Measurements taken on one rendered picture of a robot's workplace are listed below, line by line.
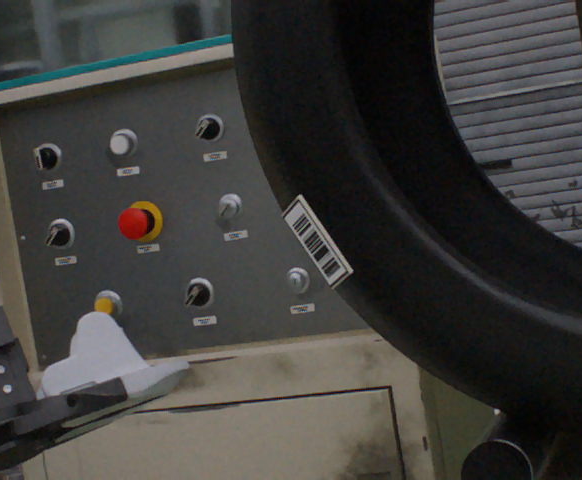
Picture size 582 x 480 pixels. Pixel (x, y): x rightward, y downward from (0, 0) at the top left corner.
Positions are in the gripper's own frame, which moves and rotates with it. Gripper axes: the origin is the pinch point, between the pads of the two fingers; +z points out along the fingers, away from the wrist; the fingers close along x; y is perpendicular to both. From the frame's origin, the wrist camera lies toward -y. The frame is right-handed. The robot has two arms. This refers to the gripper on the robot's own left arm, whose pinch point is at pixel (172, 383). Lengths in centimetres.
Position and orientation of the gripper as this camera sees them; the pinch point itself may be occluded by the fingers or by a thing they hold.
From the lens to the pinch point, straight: 81.9
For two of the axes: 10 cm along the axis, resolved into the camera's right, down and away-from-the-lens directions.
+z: 8.8, -3.0, 3.6
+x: -2.6, 3.4, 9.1
